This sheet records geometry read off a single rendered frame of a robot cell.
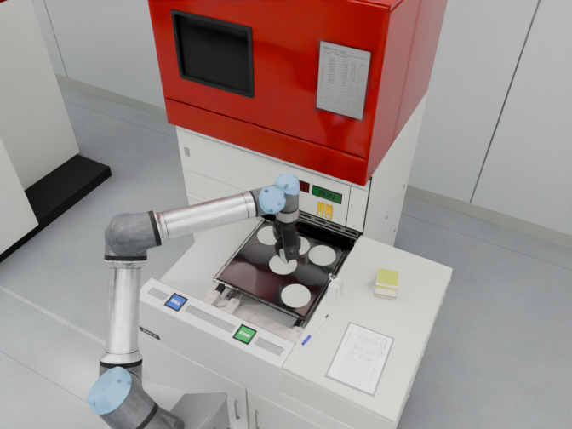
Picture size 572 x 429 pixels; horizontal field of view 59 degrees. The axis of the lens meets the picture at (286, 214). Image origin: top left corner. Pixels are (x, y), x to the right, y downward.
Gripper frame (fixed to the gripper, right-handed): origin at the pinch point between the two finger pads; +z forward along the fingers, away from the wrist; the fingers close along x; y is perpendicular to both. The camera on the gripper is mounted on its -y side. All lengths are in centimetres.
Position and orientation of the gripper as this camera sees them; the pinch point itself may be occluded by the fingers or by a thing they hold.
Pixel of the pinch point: (287, 262)
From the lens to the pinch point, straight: 177.3
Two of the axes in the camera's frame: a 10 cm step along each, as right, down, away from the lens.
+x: -9.6, 1.7, -2.0
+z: -0.1, 7.4, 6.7
